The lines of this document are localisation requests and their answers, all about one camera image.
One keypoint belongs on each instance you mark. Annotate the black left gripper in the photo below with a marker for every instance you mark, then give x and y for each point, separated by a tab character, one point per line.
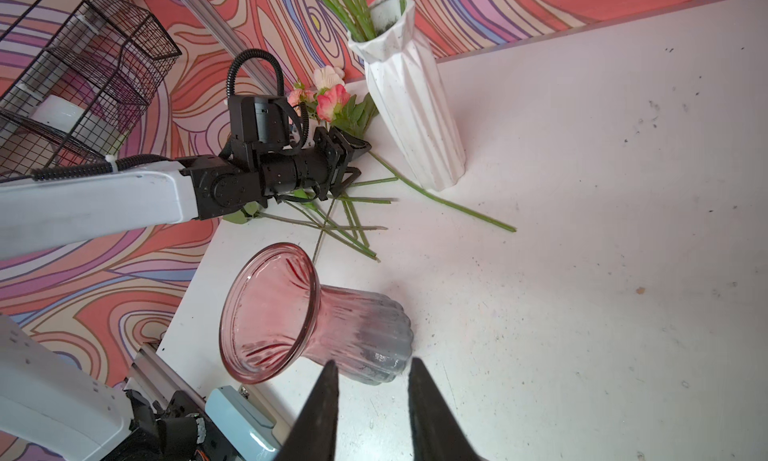
268	139

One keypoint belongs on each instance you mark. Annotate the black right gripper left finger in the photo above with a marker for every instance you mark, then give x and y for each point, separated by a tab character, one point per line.
314	434

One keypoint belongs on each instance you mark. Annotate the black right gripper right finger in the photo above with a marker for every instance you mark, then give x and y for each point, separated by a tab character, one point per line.
435	433

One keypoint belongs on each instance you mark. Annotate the white ribbed vase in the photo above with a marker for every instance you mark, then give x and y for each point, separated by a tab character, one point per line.
404	82

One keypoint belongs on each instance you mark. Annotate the purple glass vase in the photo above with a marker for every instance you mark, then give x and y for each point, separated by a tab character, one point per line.
277	311

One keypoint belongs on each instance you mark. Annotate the light blue flower stem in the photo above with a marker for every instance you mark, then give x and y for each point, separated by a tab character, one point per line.
360	20

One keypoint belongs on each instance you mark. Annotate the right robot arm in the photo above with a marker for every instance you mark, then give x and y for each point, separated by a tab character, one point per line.
156	416

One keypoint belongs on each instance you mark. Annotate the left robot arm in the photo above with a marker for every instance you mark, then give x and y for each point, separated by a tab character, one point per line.
53	207

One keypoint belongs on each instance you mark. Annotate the white tape roll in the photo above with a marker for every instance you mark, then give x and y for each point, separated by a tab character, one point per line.
64	116

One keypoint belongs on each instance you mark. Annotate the left black wire basket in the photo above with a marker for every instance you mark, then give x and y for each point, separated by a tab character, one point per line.
106	56

